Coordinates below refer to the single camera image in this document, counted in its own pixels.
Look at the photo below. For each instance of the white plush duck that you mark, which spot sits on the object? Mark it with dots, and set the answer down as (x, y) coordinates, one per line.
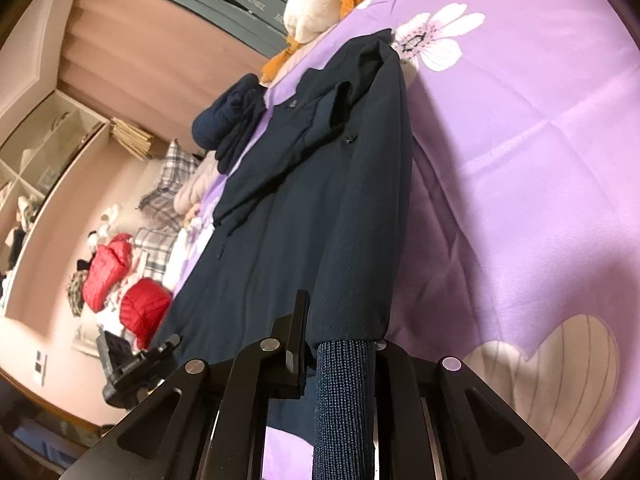
(320, 5)

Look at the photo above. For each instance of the yellow tasselled hanging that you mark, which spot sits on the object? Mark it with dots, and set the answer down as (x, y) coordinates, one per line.
(132, 137)

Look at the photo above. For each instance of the red down jacket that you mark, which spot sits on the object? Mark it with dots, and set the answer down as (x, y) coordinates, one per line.
(107, 272)
(147, 310)

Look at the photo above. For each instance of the grey quilt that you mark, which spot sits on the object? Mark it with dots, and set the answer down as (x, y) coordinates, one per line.
(195, 185)

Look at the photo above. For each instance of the plush toys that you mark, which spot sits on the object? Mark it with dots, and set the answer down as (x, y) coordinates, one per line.
(102, 230)

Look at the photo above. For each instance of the folded navy clothes stack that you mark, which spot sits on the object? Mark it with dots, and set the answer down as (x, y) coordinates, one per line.
(225, 120)

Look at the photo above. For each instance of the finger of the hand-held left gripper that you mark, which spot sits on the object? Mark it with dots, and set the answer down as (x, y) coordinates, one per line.
(165, 346)
(112, 352)

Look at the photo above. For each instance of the plaid pillow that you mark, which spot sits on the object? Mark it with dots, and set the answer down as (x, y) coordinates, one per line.
(170, 180)
(155, 255)

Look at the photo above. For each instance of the navy zip jacket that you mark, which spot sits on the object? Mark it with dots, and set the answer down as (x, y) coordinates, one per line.
(300, 210)

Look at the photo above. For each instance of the white wall switch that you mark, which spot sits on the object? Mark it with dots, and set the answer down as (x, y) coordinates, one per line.
(39, 366)

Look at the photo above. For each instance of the white folded cloth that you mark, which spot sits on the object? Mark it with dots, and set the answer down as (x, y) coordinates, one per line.
(177, 260)

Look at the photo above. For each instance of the pink curtain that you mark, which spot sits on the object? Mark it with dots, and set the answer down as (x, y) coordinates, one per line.
(165, 60)

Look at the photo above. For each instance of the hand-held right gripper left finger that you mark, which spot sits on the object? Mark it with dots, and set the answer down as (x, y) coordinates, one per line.
(295, 341)

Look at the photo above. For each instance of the purple floral bedsheet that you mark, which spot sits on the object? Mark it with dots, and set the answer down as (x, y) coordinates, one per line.
(500, 160)

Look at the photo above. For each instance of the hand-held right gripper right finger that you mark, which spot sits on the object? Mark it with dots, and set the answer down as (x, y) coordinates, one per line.
(395, 376)

